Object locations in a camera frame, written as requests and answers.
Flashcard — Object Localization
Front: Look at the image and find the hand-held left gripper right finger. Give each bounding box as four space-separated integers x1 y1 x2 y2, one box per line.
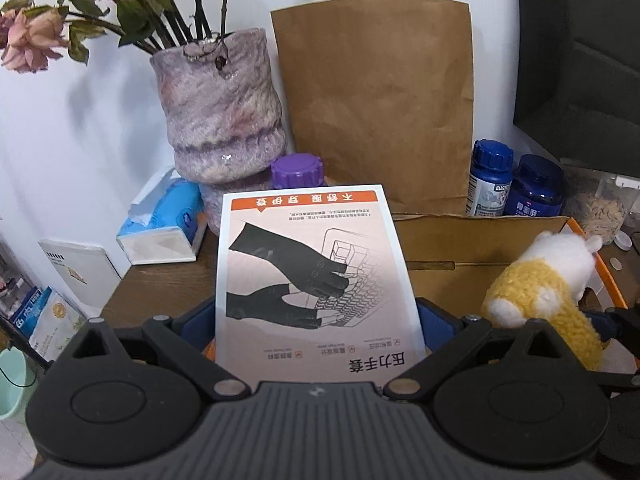
384 297 569 404

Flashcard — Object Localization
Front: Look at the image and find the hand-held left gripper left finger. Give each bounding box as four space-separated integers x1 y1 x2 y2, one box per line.
70 297 252 404

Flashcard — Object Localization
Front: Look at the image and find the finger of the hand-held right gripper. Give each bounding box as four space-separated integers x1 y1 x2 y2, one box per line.
595 382 640 401
585 307 640 357

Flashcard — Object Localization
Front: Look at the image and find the orange cardboard box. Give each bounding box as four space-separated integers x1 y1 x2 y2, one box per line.
392 212 638 376

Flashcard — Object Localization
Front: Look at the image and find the yellow white plush toy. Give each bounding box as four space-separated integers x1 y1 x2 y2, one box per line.
481 231 605 372

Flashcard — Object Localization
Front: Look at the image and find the white printed glove package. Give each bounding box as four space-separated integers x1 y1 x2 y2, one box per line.
214 184 427 395

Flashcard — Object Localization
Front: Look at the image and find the blue tissue pack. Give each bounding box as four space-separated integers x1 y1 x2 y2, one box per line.
116 166 207 266

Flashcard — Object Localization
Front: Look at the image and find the clear jar of seeds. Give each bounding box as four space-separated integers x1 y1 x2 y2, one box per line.
560 159 636 246

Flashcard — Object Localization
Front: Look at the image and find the white pouch with gold seal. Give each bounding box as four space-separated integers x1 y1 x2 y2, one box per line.
29 290 87 363

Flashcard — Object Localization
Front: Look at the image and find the dark blue supplement bottle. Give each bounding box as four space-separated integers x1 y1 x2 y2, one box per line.
505 154 566 218

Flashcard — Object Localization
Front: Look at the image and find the blue white plastic pouch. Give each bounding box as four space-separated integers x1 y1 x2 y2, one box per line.
9 286 52 342

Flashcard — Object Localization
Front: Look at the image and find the black tripod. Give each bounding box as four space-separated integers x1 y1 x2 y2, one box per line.
0 316 51 373

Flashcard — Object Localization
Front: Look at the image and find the purple capped bottle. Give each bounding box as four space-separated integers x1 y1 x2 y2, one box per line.
270 152 328 192

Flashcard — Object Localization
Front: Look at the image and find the green plastic bucket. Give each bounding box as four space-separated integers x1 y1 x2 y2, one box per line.
0 347 39 422

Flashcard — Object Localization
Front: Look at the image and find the mottled purple ceramic vase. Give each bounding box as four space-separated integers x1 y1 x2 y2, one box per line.
150 27 288 236

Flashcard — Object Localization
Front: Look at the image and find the brown paper bag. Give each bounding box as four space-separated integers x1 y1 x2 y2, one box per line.
270 0 474 217

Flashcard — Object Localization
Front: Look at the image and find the black paper bag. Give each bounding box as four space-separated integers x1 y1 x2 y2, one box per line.
512 0 640 178

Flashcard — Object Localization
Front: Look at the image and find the dried rose bouquet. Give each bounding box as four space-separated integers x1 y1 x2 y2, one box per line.
0 0 236 73

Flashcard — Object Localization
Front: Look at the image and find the white wall panel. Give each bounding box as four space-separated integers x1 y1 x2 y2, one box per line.
39 238 124 322

